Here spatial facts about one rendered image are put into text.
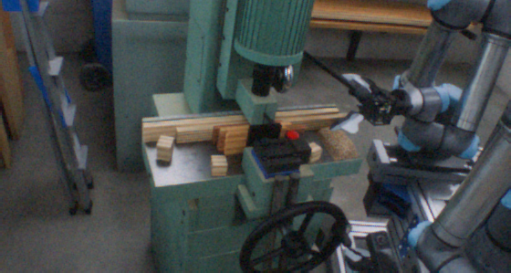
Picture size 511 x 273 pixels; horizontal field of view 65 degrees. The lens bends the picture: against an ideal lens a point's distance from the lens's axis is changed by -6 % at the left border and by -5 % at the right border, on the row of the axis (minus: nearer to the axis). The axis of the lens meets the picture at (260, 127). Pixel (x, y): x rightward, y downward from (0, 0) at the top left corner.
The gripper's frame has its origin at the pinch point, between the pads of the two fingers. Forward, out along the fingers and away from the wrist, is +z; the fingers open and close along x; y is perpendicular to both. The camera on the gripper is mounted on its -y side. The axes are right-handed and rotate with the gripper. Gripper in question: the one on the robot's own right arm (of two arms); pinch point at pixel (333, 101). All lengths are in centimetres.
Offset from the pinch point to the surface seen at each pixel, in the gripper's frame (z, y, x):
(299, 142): 8.5, 2.0, 9.8
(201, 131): 28.1, -16.7, 16.0
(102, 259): 56, -61, 106
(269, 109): 11.1, -12.0, 7.6
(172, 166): 37.8, -8.1, 20.1
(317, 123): -8.4, -16.8, 16.5
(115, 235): 48, -74, 105
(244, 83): 15.0, -22.3, 4.7
